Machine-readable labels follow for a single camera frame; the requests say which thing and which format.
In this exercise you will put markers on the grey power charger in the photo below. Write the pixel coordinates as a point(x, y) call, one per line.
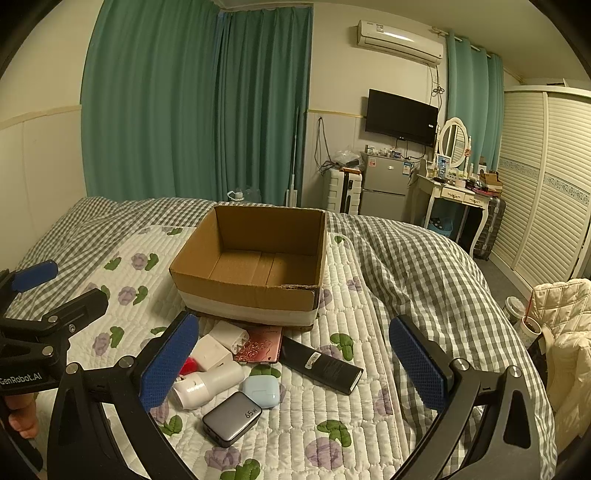
point(231, 417)

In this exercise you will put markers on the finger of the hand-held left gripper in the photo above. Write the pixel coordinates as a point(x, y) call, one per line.
point(78, 308)
point(34, 276)

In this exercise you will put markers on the black remote control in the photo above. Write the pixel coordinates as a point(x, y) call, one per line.
point(323, 364)

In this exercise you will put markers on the pink patterned card case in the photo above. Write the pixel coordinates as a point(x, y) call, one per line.
point(263, 346)

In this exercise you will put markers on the light green window curtain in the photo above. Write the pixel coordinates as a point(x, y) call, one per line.
point(475, 106)

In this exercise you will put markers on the white suitcase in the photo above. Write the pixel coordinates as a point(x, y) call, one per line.
point(342, 191)

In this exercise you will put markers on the white louvred wardrobe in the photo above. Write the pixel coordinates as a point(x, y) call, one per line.
point(545, 184)

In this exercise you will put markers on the dark suitcase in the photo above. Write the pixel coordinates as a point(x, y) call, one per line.
point(490, 228)

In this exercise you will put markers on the light blue earbuds case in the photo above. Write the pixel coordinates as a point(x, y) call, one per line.
point(262, 392)

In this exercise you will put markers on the wide green curtain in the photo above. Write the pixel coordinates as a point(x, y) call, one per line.
point(152, 101)

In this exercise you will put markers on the small brown box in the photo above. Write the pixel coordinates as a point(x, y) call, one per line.
point(490, 181)

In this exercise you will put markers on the brown cardboard box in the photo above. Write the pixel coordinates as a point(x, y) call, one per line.
point(240, 300)

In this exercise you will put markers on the white floral quilt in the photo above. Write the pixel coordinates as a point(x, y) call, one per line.
point(323, 438)

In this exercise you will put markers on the clear plastic bag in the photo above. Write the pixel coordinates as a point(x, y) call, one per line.
point(346, 158)

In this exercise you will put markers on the narrow green curtain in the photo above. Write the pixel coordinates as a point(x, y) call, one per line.
point(263, 106)

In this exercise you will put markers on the small red object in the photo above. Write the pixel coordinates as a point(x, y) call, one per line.
point(188, 368)

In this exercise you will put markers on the white oval mirror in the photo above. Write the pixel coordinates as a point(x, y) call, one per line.
point(453, 141)

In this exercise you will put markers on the white mop pole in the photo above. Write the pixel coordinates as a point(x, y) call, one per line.
point(292, 175)

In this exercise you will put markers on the person's left hand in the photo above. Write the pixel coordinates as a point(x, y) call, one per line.
point(22, 415)

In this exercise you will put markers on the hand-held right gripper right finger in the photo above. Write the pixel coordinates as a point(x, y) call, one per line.
point(418, 369)

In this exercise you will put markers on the white cylindrical bottle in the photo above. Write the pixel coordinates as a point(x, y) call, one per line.
point(207, 383)

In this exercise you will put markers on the white air conditioner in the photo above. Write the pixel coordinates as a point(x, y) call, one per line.
point(399, 41)

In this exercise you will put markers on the white cup with dark drink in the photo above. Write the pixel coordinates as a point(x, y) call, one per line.
point(531, 330)

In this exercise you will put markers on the silver small fridge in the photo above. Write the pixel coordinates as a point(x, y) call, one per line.
point(383, 189)

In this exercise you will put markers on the white cube charger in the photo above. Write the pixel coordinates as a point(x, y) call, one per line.
point(210, 353)

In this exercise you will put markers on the cream quilted jacket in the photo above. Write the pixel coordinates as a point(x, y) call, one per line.
point(570, 350)

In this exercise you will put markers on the white dressing table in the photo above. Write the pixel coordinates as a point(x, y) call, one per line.
point(455, 196)

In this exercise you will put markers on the black wall television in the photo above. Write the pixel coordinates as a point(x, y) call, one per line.
point(400, 114)

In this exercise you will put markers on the white plug adapter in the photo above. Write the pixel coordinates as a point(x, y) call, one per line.
point(226, 332)

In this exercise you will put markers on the blue basket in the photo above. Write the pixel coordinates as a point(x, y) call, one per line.
point(441, 226)

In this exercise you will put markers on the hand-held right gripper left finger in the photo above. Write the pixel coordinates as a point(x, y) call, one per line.
point(168, 364)

